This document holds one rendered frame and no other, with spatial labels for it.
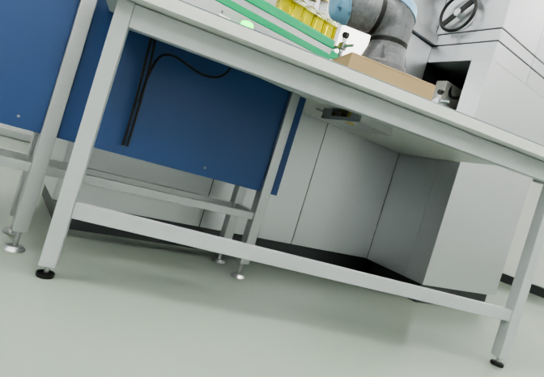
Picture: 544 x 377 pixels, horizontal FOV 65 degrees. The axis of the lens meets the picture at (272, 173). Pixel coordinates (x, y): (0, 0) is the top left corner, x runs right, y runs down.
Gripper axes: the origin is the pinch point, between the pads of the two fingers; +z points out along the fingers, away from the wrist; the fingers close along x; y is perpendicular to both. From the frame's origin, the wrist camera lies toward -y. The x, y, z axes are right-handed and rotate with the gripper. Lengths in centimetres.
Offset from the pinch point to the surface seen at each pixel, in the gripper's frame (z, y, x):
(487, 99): 12, -94, 22
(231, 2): 27, 44, 14
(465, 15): -31, -87, 0
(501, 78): -1, -100, 22
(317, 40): 24.0, 7.1, 13.9
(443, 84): 2, -100, -10
